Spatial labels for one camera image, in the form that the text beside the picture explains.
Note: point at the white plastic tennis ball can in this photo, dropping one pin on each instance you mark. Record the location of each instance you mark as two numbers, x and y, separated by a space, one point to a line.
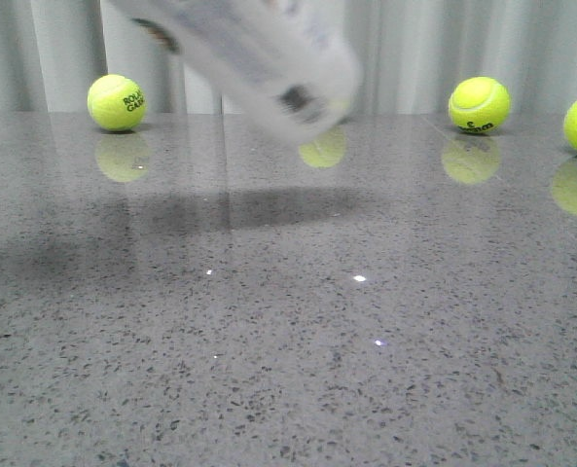
280 62

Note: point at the tennis ball with Roland Garros print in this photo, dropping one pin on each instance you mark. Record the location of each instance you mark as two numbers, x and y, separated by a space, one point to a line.
340 109

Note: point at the leftmost Roland Garros tennis ball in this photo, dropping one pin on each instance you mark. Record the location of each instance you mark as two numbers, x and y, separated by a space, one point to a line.
116 103

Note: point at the tennis ball with Wilson 3 print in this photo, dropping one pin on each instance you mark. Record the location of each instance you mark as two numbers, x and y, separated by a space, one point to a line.
479 105

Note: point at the white pleated curtain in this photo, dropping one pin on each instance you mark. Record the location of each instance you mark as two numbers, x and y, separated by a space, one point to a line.
413 53

